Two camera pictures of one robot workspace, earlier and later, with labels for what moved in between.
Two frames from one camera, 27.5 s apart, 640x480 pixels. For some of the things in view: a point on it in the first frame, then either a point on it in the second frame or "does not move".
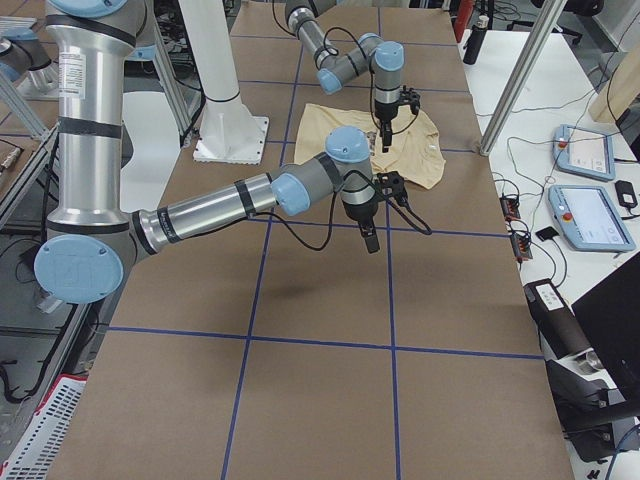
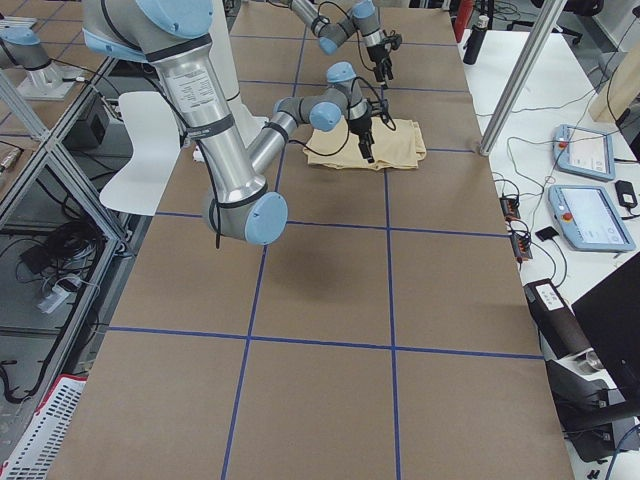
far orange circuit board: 510,207 does not move
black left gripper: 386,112 → 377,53
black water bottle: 472,46 does not move
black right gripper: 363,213 → 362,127
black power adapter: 625,193 does not move
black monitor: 610,316 does not move
